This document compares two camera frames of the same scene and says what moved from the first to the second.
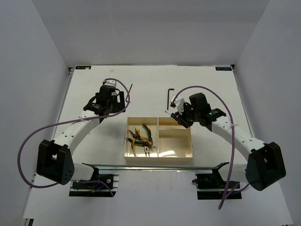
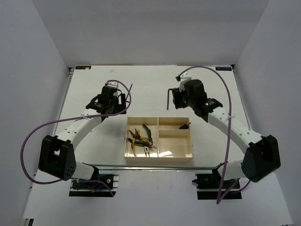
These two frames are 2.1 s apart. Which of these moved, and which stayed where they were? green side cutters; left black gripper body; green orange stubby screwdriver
Moved: green orange stubby screwdriver
Stayed: left black gripper body; green side cutters
